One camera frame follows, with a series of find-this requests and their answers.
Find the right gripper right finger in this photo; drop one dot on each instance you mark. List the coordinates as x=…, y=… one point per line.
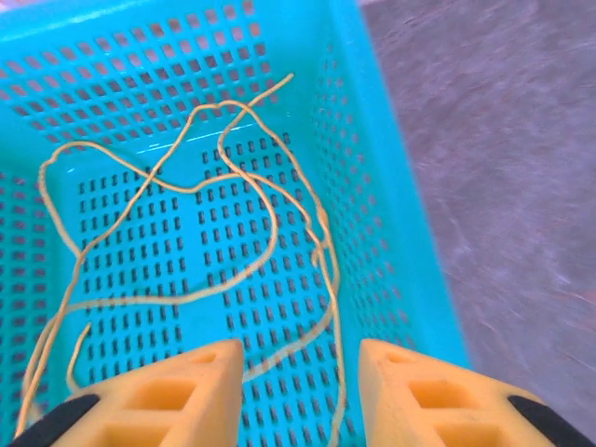
x=419, y=405

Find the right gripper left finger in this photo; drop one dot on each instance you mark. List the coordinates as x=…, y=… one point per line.
x=177, y=405

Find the teal plastic basket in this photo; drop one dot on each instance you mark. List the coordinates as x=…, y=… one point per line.
x=414, y=261

